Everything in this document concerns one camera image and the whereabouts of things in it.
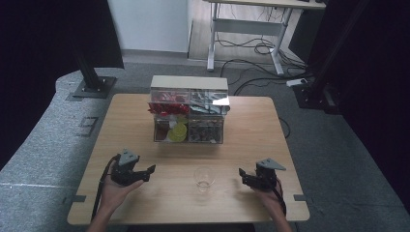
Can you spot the white power strip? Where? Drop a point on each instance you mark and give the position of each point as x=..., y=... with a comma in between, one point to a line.
x=296, y=82

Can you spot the clear glass cup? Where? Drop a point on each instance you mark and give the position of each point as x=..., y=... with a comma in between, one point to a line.
x=204, y=179

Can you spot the person's left hand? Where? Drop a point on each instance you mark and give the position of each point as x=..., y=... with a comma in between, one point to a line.
x=116, y=193

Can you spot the yellow lemon slices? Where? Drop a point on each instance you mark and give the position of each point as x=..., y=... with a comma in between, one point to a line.
x=178, y=131

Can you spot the white metal-legged desk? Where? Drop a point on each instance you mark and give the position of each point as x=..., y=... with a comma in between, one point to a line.
x=248, y=26

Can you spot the silver packets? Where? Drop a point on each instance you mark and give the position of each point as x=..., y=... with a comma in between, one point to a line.
x=209, y=103

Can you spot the clear compartment storage box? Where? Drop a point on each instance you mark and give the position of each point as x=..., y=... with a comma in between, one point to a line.
x=189, y=109

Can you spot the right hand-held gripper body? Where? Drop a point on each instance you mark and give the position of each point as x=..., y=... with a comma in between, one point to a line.
x=267, y=175

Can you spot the person's right hand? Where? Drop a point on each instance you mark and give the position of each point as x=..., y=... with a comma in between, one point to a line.
x=270, y=199

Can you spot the black metal stand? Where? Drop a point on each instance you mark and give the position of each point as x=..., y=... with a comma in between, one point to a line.
x=92, y=79
x=317, y=87

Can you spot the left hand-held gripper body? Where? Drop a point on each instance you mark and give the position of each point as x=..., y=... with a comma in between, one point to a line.
x=126, y=167

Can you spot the red packets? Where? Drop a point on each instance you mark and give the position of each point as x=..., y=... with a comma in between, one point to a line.
x=168, y=108

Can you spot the grey floor outlet plate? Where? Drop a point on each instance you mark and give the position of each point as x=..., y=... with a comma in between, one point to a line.
x=87, y=126

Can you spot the black curtain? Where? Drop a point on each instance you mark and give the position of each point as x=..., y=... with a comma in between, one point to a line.
x=48, y=48
x=374, y=80

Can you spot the dark dried pieces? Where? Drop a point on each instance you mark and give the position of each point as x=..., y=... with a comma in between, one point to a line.
x=205, y=132

